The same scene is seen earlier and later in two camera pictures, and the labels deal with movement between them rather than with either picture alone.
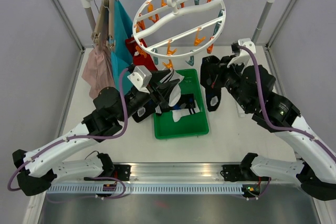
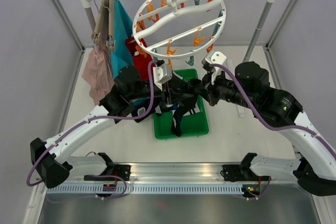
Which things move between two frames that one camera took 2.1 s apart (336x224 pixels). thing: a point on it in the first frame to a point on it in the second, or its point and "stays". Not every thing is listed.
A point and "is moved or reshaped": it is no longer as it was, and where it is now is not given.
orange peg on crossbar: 198,40 stays
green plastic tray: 165,127 stays
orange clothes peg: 141,52 stays
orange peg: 169,65 stays
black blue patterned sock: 213,96 is moved or reshaped
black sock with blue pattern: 147,112 stays
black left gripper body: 155,94 to 165,93
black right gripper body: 219,77 to 220,89
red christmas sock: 132,44 stays
